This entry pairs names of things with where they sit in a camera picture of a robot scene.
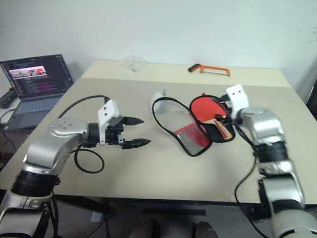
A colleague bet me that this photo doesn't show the clear plastic container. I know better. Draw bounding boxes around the clear plastic container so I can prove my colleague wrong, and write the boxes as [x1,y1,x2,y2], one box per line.
[120,55,149,73]

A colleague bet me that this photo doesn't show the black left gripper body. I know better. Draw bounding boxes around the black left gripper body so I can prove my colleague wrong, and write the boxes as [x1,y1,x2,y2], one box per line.
[105,117,125,147]

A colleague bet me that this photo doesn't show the black laptop cable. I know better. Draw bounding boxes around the black laptop cable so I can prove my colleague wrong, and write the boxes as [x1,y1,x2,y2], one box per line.
[0,108,16,152]

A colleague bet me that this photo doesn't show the orange hacksaw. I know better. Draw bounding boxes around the orange hacksaw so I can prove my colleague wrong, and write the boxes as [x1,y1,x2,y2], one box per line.
[187,63,231,77]

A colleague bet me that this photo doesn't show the grey open laptop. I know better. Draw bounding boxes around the grey open laptop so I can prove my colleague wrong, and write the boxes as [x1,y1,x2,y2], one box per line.
[0,54,74,131]

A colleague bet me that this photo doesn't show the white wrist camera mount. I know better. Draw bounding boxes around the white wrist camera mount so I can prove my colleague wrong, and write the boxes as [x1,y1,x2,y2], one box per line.
[97,99,120,145]
[225,84,250,115]

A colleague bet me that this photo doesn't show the dark rounded shape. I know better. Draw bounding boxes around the dark rounded shape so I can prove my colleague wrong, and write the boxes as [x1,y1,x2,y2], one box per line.
[192,221,220,238]

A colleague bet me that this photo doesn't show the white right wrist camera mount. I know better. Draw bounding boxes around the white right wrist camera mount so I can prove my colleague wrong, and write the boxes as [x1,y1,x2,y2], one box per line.
[225,84,250,115]

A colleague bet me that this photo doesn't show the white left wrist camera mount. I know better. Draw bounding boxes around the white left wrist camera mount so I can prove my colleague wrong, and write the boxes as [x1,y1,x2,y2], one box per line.
[97,99,120,145]

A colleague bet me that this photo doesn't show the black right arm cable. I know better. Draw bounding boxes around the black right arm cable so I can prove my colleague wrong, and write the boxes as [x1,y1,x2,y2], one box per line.
[230,119,271,238]

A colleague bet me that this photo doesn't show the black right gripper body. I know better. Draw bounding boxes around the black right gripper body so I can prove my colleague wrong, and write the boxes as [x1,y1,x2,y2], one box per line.
[220,94,235,120]

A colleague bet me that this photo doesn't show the red table tennis paddle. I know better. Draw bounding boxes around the red table tennis paddle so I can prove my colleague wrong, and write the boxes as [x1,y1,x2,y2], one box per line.
[190,95,235,139]

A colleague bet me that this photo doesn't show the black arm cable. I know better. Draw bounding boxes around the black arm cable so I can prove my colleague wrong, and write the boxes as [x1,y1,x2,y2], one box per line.
[74,145,105,174]
[230,119,271,238]
[57,95,111,119]

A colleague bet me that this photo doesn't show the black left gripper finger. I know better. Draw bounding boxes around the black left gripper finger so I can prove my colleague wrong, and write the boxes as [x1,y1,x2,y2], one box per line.
[121,138,152,150]
[123,116,145,126]

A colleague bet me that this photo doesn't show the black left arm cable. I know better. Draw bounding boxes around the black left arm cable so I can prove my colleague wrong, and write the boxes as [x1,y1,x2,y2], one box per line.
[74,145,105,174]
[57,95,111,119]

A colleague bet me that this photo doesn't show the black transparent paddle case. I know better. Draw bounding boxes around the black transparent paddle case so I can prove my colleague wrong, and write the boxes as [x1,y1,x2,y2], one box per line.
[151,89,236,158]

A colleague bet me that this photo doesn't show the black device beside laptop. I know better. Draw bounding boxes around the black device beside laptop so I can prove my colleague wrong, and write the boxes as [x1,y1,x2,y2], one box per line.
[0,87,16,109]

